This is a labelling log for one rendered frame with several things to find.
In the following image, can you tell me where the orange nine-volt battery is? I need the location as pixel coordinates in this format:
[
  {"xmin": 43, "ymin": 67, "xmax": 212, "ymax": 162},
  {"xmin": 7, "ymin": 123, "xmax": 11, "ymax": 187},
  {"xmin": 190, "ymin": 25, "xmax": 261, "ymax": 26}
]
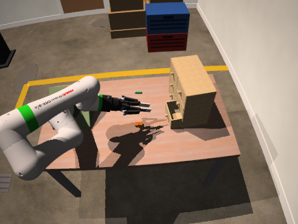
[{"xmin": 135, "ymin": 122, "xmax": 143, "ymax": 127}]

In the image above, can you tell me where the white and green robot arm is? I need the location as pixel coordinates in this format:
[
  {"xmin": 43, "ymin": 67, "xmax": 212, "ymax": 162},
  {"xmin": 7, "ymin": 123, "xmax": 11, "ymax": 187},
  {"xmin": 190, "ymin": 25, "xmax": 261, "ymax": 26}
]
[{"xmin": 0, "ymin": 76, "xmax": 113, "ymax": 181}]

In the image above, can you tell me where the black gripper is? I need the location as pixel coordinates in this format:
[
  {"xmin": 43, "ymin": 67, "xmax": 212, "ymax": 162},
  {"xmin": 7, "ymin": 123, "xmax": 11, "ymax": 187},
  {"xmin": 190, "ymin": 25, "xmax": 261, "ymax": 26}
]
[{"xmin": 111, "ymin": 96, "xmax": 151, "ymax": 116}]

